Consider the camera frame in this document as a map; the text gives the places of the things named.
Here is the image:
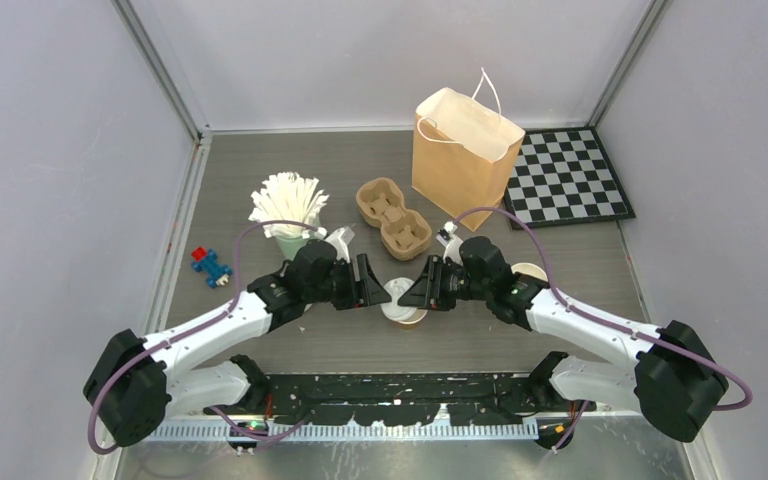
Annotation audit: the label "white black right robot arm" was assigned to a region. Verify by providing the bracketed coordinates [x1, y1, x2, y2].
[397, 236, 728, 443]

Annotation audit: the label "white plastic cup lid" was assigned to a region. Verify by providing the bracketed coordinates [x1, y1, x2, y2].
[381, 277, 427, 325]

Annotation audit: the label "brown cardboard cup carrier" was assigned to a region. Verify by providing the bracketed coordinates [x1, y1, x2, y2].
[355, 177, 432, 261]

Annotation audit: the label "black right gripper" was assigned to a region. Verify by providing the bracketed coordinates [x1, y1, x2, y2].
[399, 254, 492, 311]

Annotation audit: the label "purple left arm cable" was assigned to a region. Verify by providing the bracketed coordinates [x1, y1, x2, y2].
[87, 220, 329, 456]

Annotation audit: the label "red blue toy car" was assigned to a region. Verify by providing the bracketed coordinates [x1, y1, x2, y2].
[190, 246, 233, 288]

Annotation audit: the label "brown paper takeout bag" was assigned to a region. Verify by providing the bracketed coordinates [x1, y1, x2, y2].
[411, 71, 525, 231]

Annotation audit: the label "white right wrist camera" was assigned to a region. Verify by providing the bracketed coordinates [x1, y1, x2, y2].
[436, 221, 463, 265]

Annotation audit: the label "white paper straw bundle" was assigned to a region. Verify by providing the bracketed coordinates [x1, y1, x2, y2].
[248, 171, 329, 229]

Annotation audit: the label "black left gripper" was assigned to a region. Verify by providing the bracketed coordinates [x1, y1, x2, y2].
[305, 254, 390, 311]

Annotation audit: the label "black white checkerboard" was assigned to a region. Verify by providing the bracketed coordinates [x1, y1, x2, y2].
[503, 127, 636, 229]

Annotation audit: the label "green straw holder cup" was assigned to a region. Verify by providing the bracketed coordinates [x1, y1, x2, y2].
[273, 226, 323, 260]

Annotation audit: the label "stacked paper coffee cups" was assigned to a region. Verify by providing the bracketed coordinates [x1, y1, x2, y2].
[511, 262, 548, 282]

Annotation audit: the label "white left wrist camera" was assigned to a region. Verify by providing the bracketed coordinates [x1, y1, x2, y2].
[324, 226, 355, 263]

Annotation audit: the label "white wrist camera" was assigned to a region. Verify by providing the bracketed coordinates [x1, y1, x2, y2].
[436, 221, 463, 265]
[324, 226, 355, 263]

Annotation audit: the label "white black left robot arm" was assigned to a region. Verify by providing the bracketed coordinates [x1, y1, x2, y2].
[83, 240, 392, 455]

